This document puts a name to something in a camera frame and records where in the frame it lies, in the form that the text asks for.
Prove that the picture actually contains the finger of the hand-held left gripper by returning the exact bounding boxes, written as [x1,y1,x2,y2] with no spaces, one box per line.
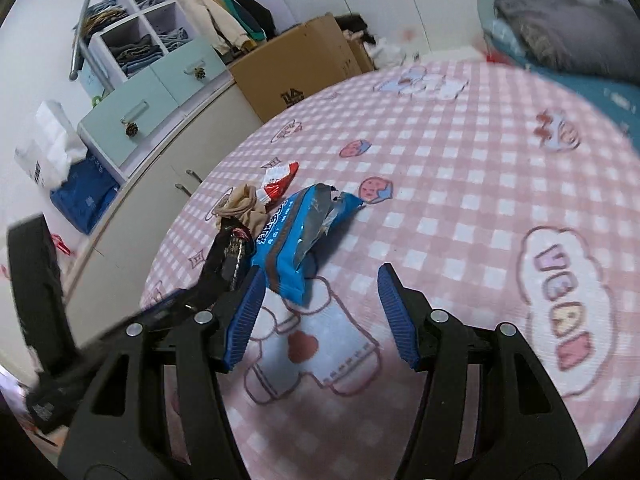
[70,280,233,361]
[142,287,201,322]

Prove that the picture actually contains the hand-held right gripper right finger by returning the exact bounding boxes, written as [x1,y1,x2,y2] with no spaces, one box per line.
[377,262,588,480]

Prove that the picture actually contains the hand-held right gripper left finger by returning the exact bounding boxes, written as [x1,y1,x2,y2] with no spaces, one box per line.
[57,265,266,480]

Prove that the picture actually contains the dark brown snack wrapper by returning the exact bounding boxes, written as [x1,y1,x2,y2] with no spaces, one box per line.
[207,225,253,293]

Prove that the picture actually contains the blue snack wrapper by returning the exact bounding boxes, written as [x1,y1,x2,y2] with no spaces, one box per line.
[250,183,366,307]

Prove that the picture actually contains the beige stocking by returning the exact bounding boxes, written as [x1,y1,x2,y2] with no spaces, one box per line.
[215,183,271,236]

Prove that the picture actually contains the red and white wrapper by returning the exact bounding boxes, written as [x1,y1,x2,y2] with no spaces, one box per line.
[257,161,300,206]

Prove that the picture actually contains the white plastic bag red print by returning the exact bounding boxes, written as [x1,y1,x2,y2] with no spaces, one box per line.
[50,230,76,258]

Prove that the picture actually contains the blue patterned bag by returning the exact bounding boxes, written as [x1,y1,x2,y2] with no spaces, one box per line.
[50,152,121,235]

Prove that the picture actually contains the white low cabinet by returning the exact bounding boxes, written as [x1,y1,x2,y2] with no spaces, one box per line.
[60,72,266,321]

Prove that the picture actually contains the white paper shopping bag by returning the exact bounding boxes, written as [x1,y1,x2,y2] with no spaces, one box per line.
[15,100,86,186]

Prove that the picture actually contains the pink checkered tablecloth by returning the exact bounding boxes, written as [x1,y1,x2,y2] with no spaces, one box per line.
[140,57,640,480]

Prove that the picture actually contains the wide turquoise drawer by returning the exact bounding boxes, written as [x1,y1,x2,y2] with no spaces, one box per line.
[80,77,181,166]

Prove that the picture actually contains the narrow turquoise drawer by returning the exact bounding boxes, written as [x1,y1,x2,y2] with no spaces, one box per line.
[150,35,226,106]

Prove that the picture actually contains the folded dark jeans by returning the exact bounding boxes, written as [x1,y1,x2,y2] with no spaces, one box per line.
[112,35,163,73]

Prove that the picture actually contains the brown cardboard box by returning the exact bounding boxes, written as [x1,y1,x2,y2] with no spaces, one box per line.
[227,12,376,123]

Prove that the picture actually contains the grey metal handrail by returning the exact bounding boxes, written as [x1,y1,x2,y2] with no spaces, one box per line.
[69,0,108,81]

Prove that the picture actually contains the folded blue clothes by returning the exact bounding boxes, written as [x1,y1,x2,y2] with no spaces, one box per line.
[160,27,191,53]

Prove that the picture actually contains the small white plastic bag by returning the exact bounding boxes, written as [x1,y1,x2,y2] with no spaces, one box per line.
[372,37,406,66]

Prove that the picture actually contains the pile of folded clothes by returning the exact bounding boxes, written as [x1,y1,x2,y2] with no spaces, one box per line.
[82,2,128,36]

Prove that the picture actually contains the lavender stepped cabinet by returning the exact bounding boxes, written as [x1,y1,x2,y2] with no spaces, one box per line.
[75,0,236,181]

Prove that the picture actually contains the cream hanging jacket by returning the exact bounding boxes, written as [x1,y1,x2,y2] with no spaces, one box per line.
[175,0,251,56]

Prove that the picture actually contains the heap of black clothes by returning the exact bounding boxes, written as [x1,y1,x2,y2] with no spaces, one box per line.
[332,14,381,43]

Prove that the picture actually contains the green hanging jacket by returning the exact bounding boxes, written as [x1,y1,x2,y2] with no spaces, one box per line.
[215,0,268,43]

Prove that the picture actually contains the black hanging jacket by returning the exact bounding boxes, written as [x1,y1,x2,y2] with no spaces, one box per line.
[220,0,277,36]

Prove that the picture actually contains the grey quilt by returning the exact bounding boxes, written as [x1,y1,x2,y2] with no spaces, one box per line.
[495,0,640,78]

